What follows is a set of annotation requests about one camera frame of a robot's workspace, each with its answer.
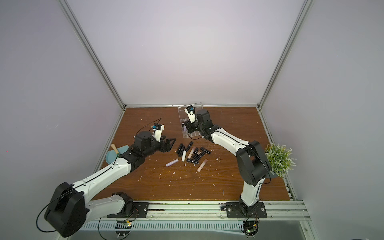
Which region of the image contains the pink lipstick tube upper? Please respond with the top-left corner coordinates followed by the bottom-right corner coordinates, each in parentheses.
top-left (187, 147), bottom-right (196, 159)

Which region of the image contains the teal dustpan tray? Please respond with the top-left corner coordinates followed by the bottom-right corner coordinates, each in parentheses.
top-left (106, 145), bottom-right (129, 165)

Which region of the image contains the controller board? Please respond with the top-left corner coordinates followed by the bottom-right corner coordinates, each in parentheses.
top-left (243, 221), bottom-right (259, 237)
top-left (115, 221), bottom-right (133, 240)

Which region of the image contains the right controller board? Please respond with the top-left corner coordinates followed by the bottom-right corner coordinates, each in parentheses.
top-left (243, 221), bottom-right (259, 237)

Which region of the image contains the black lipstick left pair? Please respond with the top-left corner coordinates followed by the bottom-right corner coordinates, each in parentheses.
top-left (176, 143), bottom-right (184, 155)

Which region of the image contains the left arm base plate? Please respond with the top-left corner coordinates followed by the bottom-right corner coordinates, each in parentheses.
top-left (107, 202), bottom-right (149, 219)

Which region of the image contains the pink lipstick tube lower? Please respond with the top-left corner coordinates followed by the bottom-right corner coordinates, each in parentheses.
top-left (197, 159), bottom-right (208, 173)

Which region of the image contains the pink lipstick tube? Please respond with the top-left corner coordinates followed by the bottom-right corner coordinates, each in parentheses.
top-left (197, 159), bottom-right (208, 173)
top-left (187, 147), bottom-right (196, 159)

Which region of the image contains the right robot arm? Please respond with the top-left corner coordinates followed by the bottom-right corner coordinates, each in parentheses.
top-left (183, 105), bottom-right (272, 208)

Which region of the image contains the green rake wooden handle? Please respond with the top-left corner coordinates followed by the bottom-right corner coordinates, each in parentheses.
top-left (111, 144), bottom-right (120, 157)

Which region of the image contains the aluminium front rail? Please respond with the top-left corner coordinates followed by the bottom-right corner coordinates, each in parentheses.
top-left (86, 199), bottom-right (311, 223)

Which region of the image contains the left controller board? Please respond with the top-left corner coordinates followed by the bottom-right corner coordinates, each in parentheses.
top-left (115, 221), bottom-right (133, 240)

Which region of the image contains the black lipstick centre right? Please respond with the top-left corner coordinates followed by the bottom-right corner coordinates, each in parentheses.
top-left (195, 152), bottom-right (206, 161)

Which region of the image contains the black lipstick top middle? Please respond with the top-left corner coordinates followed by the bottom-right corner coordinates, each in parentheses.
top-left (185, 141), bottom-right (194, 151)

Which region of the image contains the clear acrylic lipstick organizer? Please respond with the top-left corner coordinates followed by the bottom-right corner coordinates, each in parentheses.
top-left (178, 103), bottom-right (203, 139)

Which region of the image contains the white lipstick tube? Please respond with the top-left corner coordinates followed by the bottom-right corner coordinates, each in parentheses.
top-left (182, 150), bottom-right (187, 162)

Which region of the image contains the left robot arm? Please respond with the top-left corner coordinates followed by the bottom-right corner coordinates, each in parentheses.
top-left (44, 131), bottom-right (176, 238)

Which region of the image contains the black lipstick pair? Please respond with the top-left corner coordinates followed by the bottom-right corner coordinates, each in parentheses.
top-left (178, 146), bottom-right (185, 157)
top-left (176, 143), bottom-right (184, 155)

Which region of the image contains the green artificial plant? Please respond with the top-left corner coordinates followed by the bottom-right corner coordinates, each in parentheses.
top-left (265, 144), bottom-right (296, 178)

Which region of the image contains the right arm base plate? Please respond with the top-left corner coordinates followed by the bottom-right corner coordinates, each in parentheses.
top-left (220, 201), bottom-right (268, 219)

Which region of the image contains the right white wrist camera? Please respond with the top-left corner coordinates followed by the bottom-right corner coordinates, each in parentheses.
top-left (185, 105), bottom-right (196, 124)

